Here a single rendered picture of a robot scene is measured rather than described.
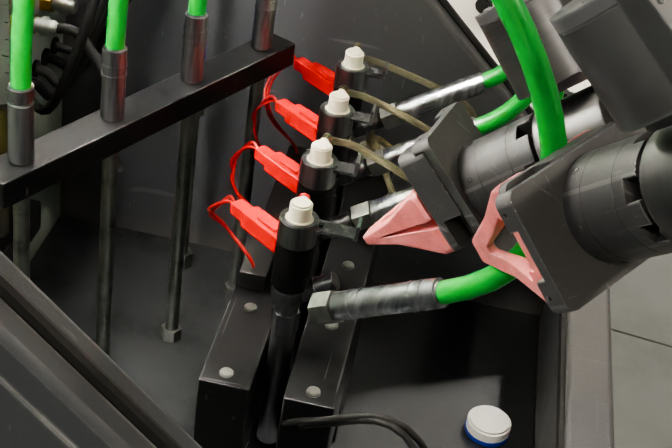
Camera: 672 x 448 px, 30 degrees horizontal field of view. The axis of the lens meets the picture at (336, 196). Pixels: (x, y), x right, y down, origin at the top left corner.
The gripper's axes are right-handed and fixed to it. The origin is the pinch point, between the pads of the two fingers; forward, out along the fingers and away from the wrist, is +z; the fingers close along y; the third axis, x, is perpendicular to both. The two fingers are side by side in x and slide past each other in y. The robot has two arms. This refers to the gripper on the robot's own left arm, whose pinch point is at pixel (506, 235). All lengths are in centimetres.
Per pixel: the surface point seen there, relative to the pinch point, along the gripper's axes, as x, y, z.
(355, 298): -0.1, 5.2, 9.5
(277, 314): 0.2, 3.2, 25.8
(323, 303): -0.6, 6.2, 11.7
